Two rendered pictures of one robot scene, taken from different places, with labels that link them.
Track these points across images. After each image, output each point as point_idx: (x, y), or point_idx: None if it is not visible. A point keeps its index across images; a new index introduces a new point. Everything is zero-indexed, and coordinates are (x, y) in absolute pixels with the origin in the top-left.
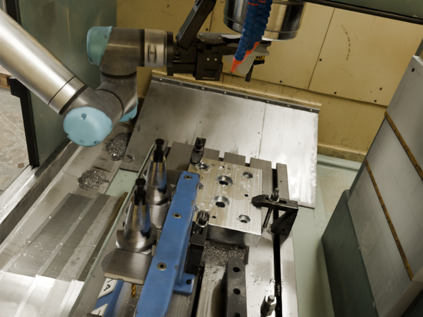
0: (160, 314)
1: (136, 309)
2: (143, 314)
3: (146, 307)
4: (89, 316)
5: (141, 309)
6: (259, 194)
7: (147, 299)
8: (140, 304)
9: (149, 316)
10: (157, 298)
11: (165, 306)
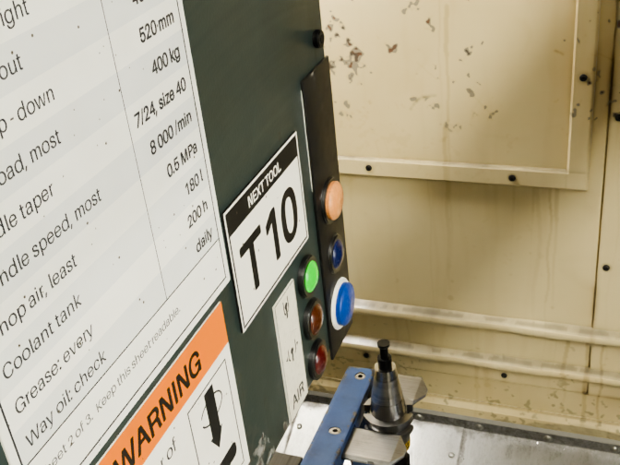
0: (312, 449)
1: (336, 455)
2: (328, 449)
3: (325, 456)
4: (386, 460)
5: (330, 454)
6: None
7: (324, 463)
8: (331, 459)
9: (323, 448)
10: (313, 464)
11: (304, 457)
